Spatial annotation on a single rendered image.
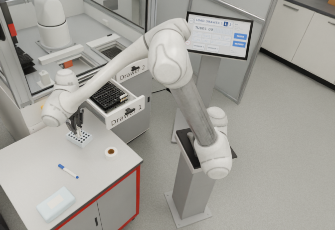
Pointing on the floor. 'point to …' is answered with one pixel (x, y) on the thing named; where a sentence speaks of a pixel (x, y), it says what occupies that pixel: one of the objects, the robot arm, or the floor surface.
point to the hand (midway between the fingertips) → (77, 131)
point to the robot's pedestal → (189, 192)
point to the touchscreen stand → (208, 62)
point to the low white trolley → (98, 159)
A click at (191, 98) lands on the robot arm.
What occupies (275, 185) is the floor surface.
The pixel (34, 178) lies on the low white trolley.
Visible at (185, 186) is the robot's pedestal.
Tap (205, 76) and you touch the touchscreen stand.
